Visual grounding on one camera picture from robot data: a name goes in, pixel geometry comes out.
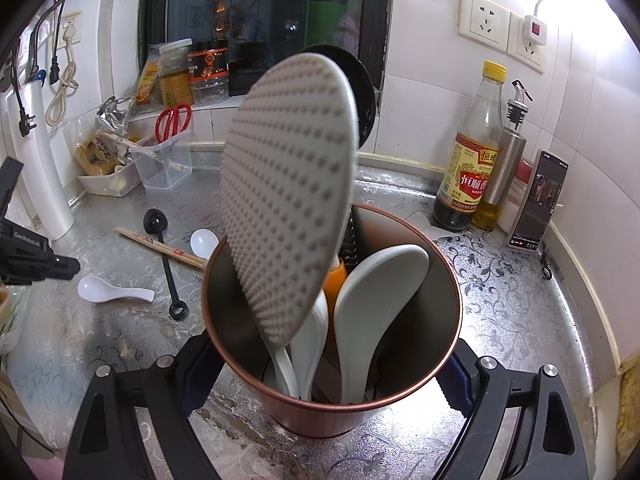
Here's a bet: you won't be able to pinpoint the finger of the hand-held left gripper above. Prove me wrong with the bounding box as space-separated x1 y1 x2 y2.
30 255 82 282

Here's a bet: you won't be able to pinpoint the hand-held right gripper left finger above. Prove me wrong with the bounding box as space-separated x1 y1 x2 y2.
62 332 217 480

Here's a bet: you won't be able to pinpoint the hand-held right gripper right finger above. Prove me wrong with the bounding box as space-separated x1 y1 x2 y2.
434 339 588 480

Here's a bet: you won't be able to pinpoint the small white soup spoon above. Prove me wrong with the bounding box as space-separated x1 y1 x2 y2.
77 275 156 305

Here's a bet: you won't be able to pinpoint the plain white ceramic spoon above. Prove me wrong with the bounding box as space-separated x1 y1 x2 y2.
334 244 431 405

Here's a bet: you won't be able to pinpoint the white printed ceramic spoon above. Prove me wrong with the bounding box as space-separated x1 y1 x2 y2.
289 290 330 403

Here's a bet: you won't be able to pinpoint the red metal utensil holder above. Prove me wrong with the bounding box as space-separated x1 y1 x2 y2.
201 203 462 438

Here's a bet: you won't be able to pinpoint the white long-handled plastic spoon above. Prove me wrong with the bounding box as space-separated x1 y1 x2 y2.
191 228 220 262

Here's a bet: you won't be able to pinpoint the orange handled peeler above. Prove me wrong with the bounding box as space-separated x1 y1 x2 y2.
321 256 349 307

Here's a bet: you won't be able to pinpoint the white dotted rice paddle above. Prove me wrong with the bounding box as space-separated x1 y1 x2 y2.
220 52 359 403

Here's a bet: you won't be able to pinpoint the black measuring spoon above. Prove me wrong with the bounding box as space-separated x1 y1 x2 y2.
299 43 377 270
143 208 189 321

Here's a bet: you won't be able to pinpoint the tall white cylinder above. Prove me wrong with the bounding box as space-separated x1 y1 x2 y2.
7 82 76 242

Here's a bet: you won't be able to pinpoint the clear bag of vegetables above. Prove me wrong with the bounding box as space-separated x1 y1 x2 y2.
0 285 23 361

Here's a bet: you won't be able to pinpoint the white plastic tray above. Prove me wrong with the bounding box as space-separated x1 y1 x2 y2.
76 160 142 198

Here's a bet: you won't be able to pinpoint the yellow snack packet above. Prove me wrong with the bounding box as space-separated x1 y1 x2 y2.
74 132 120 177

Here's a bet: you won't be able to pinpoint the black power plug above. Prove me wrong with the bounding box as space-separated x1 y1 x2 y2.
10 30 38 138
30 0 63 86

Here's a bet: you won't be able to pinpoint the clear plastic container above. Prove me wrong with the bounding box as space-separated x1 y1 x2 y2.
131 129 194 192

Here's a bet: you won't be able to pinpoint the plastic bag of yellow grains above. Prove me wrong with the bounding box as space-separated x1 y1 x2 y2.
617 367 640 466

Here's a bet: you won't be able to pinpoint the red scissors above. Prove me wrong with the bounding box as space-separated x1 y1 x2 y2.
155 103 193 143

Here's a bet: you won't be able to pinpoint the yellow cap vinegar bottle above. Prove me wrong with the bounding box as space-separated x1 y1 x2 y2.
431 61 509 234

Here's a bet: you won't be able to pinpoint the smartphone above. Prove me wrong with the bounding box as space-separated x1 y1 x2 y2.
506 149 571 252

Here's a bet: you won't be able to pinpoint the yellow food pouch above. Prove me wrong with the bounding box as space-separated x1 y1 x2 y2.
135 57 163 106

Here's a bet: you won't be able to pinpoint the steel oil dispenser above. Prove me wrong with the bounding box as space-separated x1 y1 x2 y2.
471 80 534 232

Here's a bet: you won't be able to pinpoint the black label spice jar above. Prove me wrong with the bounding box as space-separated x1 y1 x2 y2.
187 40 231 106

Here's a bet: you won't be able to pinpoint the dark framed window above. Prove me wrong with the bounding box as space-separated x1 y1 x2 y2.
137 0 396 111

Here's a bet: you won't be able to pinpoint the white power cable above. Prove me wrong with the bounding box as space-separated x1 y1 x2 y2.
45 24 81 128

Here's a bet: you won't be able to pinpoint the white wall socket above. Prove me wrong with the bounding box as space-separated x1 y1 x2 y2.
457 0 512 52
506 11 547 74
54 10 82 47

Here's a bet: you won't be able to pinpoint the white switch plug adapter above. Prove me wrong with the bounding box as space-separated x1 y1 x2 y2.
523 15 550 47

